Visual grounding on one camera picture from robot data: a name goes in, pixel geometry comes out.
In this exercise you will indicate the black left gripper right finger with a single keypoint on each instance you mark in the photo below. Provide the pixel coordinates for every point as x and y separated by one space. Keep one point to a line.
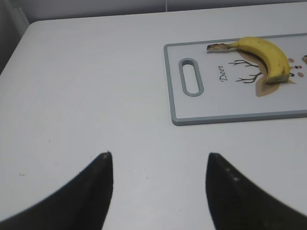
236 203

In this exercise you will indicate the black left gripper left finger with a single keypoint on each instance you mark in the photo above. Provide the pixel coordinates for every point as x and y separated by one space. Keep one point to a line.
81 204

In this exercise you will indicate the yellow banana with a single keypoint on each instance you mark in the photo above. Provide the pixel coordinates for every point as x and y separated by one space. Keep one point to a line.
278 68

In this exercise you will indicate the white grey-rimmed cutting board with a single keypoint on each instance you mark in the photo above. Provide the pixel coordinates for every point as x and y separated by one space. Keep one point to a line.
208 87

